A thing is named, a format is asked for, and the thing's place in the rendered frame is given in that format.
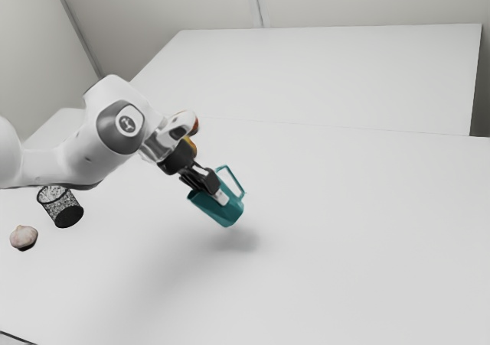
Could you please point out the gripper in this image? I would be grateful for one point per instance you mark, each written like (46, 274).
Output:
(178, 161)

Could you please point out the teal faceted mug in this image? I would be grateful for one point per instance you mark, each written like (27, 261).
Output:
(224, 203)

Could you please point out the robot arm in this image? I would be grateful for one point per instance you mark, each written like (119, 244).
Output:
(69, 153)

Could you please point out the orange red fruit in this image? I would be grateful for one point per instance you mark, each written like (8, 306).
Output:
(194, 127)

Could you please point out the black mesh pen holder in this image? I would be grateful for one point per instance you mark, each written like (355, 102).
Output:
(61, 205)

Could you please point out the pale garlic bulb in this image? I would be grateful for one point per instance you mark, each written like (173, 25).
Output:
(23, 237)

